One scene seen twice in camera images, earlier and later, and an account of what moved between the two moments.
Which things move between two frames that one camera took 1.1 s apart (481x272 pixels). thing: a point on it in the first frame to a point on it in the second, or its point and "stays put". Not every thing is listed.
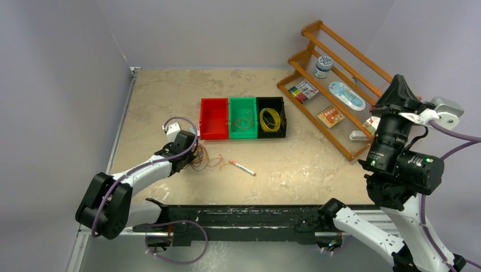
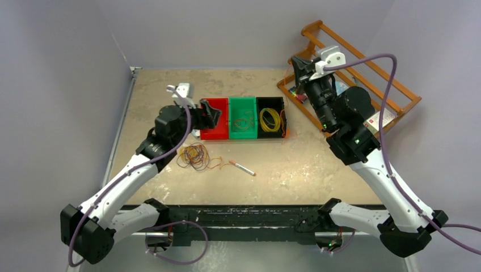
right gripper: (396, 93) to (310, 73)
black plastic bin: (277, 103) stays put
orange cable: (241, 124) stays put
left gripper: (190, 157) to (210, 118)
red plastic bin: (214, 118) stays put
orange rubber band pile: (202, 160) stays put
